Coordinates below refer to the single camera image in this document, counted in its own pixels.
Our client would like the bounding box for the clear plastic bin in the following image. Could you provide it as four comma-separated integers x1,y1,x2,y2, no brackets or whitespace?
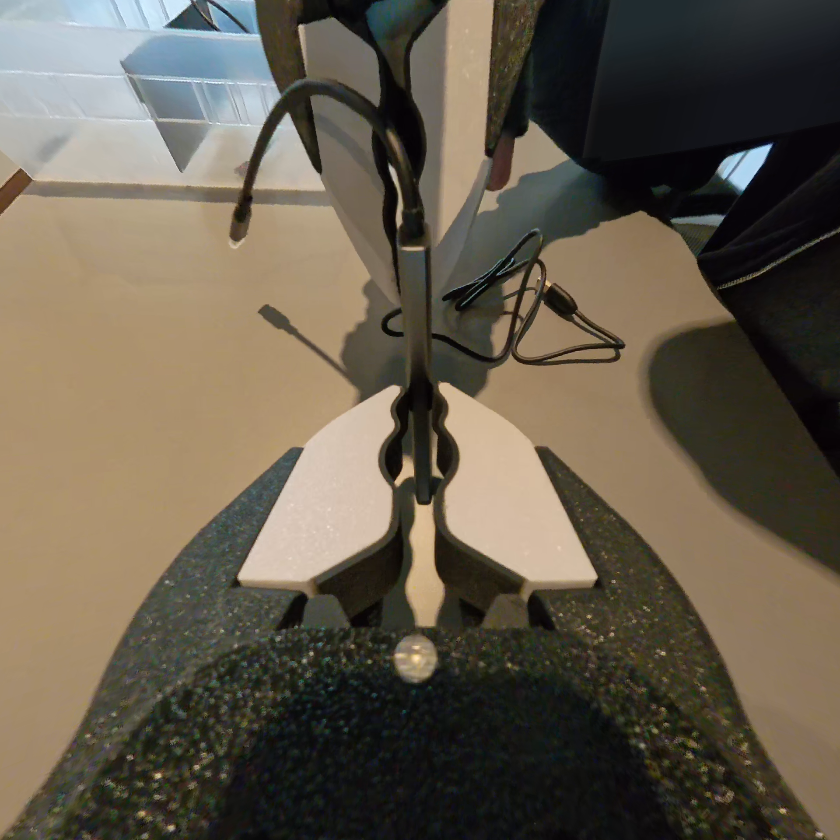
0,0,309,173

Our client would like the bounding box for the black office chair with armrests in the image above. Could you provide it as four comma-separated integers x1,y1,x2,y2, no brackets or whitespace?
668,177,741,256

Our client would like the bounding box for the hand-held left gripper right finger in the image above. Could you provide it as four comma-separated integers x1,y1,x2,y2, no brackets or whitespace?
430,382,599,616

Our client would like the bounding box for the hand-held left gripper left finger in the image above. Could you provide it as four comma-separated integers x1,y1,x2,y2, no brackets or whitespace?
236,384,411,616

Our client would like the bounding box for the grey multiport hub black cable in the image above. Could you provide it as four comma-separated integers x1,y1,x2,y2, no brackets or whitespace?
227,77,439,506

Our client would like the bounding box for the person's right forearm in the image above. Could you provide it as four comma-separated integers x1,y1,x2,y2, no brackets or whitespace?
508,0,605,165

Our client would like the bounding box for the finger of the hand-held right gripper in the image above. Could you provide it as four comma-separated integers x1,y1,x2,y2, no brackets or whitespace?
407,0,494,284
298,16,403,303

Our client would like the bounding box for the person's right hand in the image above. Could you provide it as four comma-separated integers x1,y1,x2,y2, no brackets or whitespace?
487,139,514,193

